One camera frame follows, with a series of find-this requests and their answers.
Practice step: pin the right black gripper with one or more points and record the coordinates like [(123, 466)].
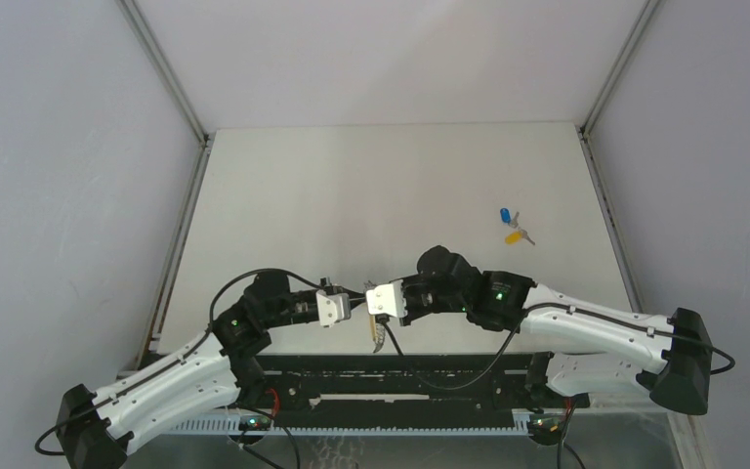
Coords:
[(407, 284)]

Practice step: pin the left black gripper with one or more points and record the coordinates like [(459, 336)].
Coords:
[(356, 298)]

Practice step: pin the metal keyring with small rings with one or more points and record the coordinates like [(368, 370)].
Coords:
[(375, 324)]

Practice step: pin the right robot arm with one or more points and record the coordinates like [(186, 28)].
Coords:
[(667, 358)]

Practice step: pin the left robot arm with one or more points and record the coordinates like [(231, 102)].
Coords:
[(101, 428)]

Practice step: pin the yellow key tag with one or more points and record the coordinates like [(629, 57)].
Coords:
[(519, 236)]

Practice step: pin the blue key tag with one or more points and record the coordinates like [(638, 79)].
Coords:
[(505, 216)]

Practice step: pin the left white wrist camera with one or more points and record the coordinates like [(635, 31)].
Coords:
[(333, 303)]

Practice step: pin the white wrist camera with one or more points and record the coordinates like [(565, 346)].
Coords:
[(333, 303), (396, 301)]

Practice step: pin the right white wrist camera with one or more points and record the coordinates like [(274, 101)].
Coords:
[(396, 301)]

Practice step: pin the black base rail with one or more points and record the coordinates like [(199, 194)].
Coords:
[(334, 393)]

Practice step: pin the right aluminium frame post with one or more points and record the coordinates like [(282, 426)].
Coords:
[(605, 155)]

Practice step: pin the aluminium frame post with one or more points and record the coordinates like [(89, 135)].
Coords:
[(605, 155), (150, 172)]

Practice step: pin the left aluminium frame post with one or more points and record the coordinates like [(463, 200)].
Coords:
[(150, 172)]

